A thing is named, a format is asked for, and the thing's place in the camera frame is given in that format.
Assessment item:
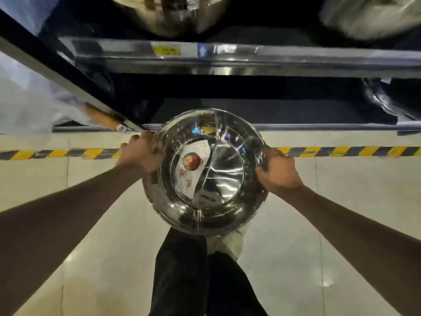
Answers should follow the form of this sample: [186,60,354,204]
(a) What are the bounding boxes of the divided steel hotpot with label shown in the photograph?
[142,108,270,237]

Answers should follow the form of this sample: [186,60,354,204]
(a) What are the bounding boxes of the group of plastic-wrapped pans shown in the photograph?
[0,0,132,135]

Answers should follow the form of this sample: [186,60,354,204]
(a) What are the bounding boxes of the person's right forearm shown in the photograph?
[281,184,421,316]

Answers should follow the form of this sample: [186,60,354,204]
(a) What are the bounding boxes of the person's left hand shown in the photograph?
[115,130,165,176]

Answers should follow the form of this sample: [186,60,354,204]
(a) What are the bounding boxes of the black metal shelving rack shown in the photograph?
[0,0,421,137]

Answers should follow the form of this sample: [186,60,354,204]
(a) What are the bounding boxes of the person's right hand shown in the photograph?
[255,146,305,194]

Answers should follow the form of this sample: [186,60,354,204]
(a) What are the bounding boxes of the person's black trousers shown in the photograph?
[148,228,269,316]

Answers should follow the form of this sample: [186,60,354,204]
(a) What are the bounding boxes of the beige tiled floor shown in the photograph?
[0,129,421,316]

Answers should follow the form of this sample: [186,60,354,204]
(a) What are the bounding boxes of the person's white right shoe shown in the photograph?
[206,225,248,262]

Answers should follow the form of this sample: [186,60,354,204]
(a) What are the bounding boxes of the person's left forearm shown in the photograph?
[0,164,145,316]

